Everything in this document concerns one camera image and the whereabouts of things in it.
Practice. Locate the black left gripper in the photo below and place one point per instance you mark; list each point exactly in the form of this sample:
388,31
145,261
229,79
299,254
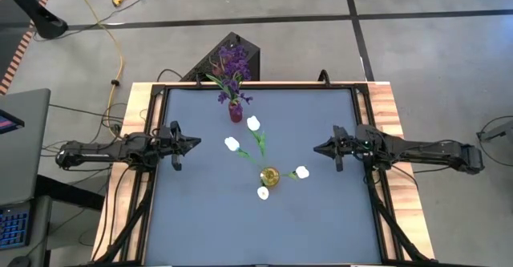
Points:
168,144

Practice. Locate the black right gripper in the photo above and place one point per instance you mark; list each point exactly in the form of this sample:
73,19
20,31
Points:
354,146

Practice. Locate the white artificial tulip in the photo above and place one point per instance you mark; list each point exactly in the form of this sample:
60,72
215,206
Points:
231,144
302,172
263,193
253,123

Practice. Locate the purple artificial flower bunch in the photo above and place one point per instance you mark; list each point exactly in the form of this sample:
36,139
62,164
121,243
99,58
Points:
236,62
232,86

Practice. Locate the red artificial tulip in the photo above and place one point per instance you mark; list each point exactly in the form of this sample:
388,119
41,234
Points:
216,69

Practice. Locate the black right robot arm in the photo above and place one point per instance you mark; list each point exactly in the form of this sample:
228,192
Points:
433,150

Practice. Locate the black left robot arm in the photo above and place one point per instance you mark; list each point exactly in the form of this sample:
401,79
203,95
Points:
96,150

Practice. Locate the red glass vase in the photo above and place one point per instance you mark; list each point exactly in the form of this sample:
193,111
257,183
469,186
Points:
235,115

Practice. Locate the yellow glass vase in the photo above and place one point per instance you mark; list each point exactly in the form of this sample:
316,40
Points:
272,179

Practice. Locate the black perforated computer tower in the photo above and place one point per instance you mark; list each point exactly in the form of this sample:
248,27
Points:
200,72

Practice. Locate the grey side desk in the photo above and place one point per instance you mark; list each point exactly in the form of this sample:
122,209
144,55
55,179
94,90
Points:
28,158

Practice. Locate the small dark screen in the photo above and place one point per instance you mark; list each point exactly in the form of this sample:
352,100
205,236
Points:
8,122

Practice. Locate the black stand base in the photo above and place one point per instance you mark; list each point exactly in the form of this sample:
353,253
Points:
44,20

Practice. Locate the blue backlit keyboard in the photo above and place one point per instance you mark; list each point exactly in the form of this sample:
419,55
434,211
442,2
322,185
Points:
14,229

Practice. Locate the black metal table frame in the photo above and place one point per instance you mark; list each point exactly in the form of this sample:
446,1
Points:
280,86

